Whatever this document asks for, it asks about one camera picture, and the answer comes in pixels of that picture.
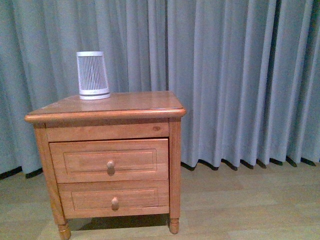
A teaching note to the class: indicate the upper drawer wooden knob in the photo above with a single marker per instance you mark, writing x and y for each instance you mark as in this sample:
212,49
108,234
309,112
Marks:
111,167

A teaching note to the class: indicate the drawer wooden knob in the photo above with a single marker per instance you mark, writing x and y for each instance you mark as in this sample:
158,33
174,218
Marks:
111,167
115,204

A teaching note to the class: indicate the lower drawer wooden knob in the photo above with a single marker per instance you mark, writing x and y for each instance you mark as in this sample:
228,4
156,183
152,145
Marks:
115,204

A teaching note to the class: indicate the wooden nightstand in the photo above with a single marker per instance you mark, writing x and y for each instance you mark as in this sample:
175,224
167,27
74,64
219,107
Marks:
122,116

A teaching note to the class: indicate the white ribbed air purifier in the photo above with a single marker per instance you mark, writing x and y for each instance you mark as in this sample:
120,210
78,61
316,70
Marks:
92,75

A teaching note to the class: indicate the grey curtain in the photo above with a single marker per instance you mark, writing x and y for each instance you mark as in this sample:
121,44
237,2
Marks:
247,71

